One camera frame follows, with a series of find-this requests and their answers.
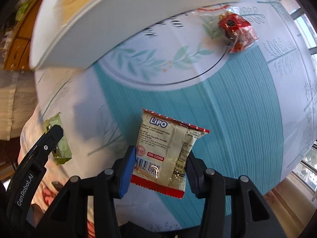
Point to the green tissue pack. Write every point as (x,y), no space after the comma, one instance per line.
(23,10)

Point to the red snack clear wrapper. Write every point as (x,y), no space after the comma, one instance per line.
(235,29)

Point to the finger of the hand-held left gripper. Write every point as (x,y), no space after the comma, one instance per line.
(45,147)

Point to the pink white blanket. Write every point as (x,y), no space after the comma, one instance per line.
(48,194)

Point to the white lace cloth cover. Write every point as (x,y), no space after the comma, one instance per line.
(14,104)

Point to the white plastic bin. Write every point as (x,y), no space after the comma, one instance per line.
(123,37)

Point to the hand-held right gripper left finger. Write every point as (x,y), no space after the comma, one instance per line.
(127,173)

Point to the green snack packet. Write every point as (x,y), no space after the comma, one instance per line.
(63,148)

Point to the wooden desk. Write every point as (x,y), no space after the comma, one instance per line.
(22,37)

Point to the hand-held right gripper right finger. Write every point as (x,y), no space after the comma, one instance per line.
(195,176)

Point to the cream biscuit packet red edges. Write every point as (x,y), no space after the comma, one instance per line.
(158,148)

